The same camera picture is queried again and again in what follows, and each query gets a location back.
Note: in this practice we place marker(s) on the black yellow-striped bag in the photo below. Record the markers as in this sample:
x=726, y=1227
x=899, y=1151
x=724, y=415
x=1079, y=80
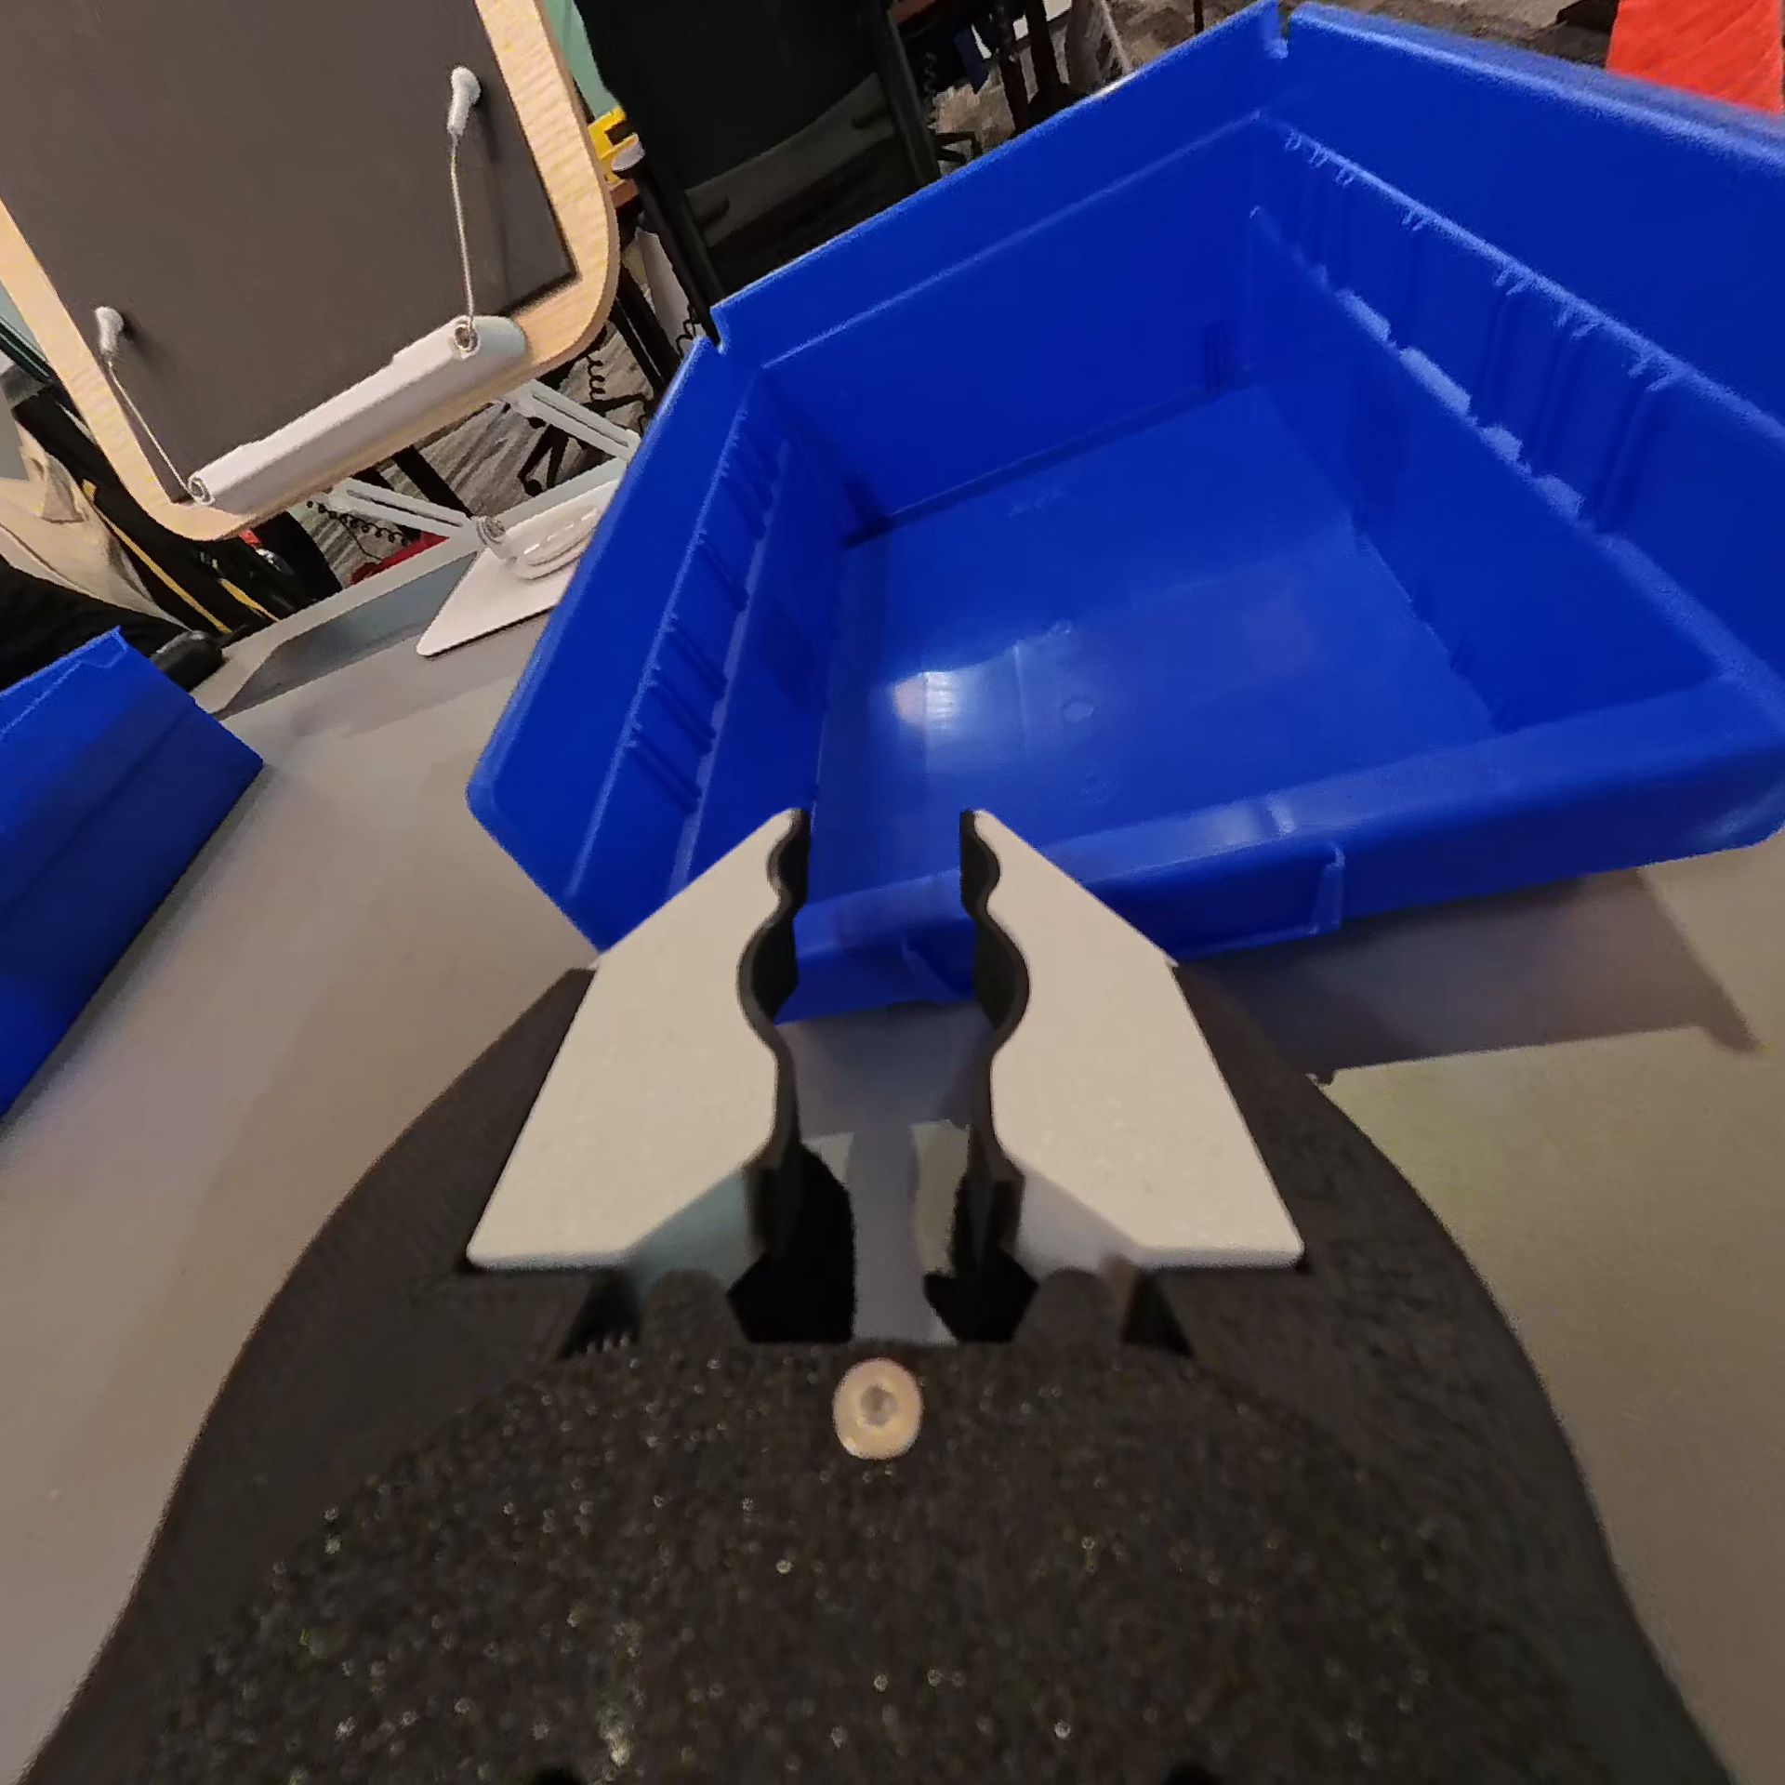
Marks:
x=181, y=571

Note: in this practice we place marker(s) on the orange cloth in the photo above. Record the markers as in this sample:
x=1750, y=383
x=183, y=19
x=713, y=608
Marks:
x=1702, y=49

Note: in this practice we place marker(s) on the beige bag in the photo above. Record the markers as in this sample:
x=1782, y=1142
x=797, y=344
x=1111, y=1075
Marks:
x=42, y=515

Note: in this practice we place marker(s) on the black office chair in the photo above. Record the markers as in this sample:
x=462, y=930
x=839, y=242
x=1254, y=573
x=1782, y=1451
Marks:
x=754, y=140

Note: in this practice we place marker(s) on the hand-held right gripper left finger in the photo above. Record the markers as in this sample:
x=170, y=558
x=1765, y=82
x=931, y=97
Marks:
x=627, y=1116

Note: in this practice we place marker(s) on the blue plastic storage bin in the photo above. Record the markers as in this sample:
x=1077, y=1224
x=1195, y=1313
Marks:
x=98, y=837
x=1185, y=627

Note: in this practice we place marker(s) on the wood-rimmed dark board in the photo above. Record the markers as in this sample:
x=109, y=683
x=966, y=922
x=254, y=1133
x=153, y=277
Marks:
x=280, y=181

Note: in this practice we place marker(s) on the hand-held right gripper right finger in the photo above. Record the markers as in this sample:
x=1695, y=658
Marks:
x=1129, y=1116

